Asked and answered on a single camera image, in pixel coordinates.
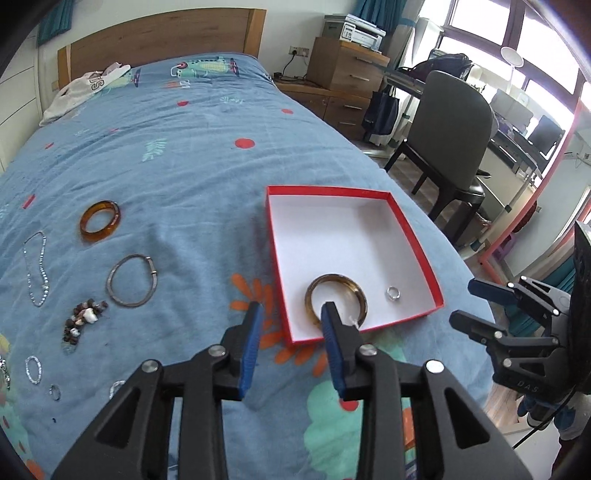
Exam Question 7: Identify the twisted silver hoop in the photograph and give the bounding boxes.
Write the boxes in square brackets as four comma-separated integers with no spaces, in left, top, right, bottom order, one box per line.
[109,380,125,399]
[25,355,42,385]

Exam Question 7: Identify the brown bead bracelet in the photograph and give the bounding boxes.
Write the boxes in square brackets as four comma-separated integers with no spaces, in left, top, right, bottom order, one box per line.
[62,298,110,345]

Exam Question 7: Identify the dark brown bangle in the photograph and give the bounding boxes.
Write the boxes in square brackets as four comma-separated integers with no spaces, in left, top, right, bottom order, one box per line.
[304,273,368,330]

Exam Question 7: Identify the thin silver bangle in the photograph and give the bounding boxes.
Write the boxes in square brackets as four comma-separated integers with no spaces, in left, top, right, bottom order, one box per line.
[105,253,158,308]

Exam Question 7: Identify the amber bangle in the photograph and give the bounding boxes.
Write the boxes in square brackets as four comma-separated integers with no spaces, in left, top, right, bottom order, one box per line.
[79,200,121,243]

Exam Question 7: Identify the silver bead necklace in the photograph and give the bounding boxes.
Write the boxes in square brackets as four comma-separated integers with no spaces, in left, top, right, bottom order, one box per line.
[22,230,51,308]

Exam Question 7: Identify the silver red wristwatch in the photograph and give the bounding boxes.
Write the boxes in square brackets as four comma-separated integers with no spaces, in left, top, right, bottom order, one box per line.
[0,357,11,390]

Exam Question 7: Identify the red jewelry box tray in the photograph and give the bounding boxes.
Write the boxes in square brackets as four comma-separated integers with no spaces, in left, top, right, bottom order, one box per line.
[266,186,445,345]

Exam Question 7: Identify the blue gloved hand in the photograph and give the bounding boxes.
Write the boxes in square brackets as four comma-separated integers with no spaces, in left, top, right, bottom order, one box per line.
[517,392,590,441]

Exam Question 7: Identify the desk with monitors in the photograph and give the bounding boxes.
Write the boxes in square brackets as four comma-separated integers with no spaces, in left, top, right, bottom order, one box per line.
[382,68,567,209]

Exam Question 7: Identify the grey chair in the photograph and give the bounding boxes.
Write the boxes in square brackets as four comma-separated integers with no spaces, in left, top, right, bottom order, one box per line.
[384,71,495,244]

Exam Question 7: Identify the blue patterned bed cover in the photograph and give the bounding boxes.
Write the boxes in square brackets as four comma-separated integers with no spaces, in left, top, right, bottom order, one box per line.
[1,54,492,479]

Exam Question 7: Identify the dark blue hanging bag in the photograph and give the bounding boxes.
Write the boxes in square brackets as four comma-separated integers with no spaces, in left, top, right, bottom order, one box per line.
[362,84,400,144]

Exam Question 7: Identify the black backpack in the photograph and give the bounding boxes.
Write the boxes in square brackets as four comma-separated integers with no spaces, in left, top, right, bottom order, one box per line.
[408,53,473,82]

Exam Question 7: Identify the wooden drawer cabinet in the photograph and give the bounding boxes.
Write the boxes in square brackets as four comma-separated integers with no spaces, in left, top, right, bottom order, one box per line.
[276,37,390,141]

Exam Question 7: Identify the teal curtain right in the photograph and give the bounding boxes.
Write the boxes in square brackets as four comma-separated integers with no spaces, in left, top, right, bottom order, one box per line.
[352,0,407,33]

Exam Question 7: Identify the teal curtain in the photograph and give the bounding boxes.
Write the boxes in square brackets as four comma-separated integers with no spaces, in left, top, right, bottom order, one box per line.
[37,0,75,47]
[352,0,407,33]

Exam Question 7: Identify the white printer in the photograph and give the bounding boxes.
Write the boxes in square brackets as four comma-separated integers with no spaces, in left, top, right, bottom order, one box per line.
[322,14,387,52]

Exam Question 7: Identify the white wardrobe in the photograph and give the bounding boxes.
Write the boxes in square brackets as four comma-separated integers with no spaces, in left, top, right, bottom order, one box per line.
[0,33,42,174]

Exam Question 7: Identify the white garment on bed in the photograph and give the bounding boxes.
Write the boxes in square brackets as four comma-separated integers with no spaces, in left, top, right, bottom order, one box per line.
[39,62,131,127]

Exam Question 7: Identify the wooden headboard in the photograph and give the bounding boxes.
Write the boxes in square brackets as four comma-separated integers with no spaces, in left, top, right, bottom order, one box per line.
[57,8,266,87]

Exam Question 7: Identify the teal curtain left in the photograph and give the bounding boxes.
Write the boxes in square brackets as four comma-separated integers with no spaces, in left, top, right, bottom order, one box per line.
[37,0,75,47]

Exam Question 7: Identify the wall power socket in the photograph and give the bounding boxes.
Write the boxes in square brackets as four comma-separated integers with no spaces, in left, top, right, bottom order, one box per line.
[288,46,310,58]

